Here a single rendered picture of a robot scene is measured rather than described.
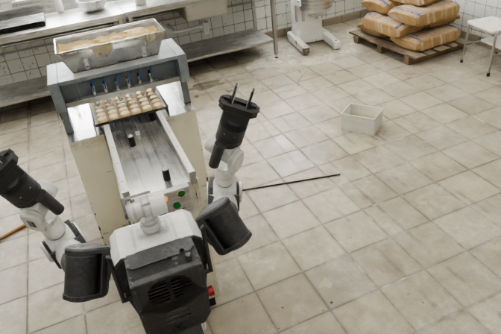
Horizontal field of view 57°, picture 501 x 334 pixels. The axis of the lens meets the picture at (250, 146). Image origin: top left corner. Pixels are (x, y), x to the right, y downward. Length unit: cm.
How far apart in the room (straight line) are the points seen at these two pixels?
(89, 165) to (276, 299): 127
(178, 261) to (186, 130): 153
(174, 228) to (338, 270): 152
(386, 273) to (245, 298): 79
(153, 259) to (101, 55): 146
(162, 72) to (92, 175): 71
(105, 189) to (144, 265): 154
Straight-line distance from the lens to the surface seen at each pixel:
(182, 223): 144
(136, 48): 259
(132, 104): 275
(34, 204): 147
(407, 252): 292
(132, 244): 142
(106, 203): 290
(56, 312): 296
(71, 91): 266
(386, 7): 571
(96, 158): 274
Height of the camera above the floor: 201
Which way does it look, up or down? 31 degrees down
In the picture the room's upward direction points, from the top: 7 degrees counter-clockwise
